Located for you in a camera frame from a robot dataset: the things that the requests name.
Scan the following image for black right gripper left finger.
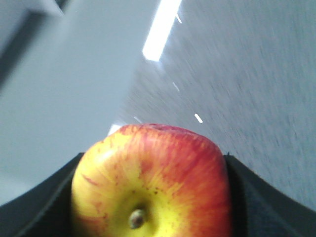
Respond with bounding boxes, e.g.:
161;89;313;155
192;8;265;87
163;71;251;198
0;153;84;237

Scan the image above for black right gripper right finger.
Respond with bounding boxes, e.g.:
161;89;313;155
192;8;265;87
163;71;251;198
224;154;316;237

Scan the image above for red yellow apple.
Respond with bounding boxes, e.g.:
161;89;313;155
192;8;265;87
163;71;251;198
71;124;233;237

